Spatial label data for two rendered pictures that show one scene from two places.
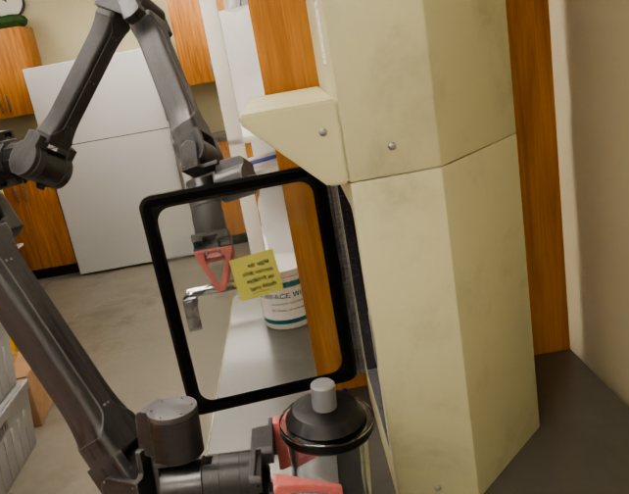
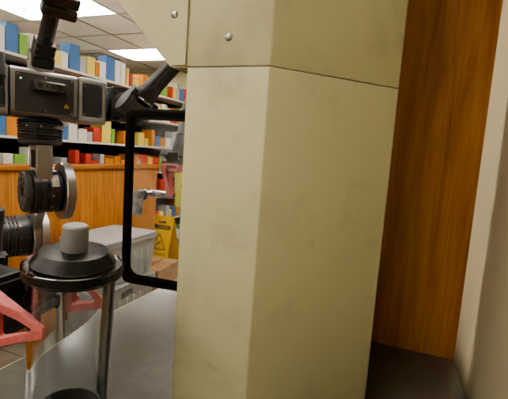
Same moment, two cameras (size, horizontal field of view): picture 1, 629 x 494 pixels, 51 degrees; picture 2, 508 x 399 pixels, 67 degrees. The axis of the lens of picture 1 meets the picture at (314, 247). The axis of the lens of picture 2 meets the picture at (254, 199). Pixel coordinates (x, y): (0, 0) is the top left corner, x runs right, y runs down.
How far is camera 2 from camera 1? 53 cm
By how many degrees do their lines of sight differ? 23
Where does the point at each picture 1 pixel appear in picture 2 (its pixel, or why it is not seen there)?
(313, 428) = (37, 257)
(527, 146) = (449, 148)
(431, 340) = (228, 245)
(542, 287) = (436, 287)
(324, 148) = (172, 29)
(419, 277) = (229, 176)
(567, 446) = not seen: outside the picture
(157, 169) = not seen: hidden behind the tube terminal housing
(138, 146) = not seen: hidden behind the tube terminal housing
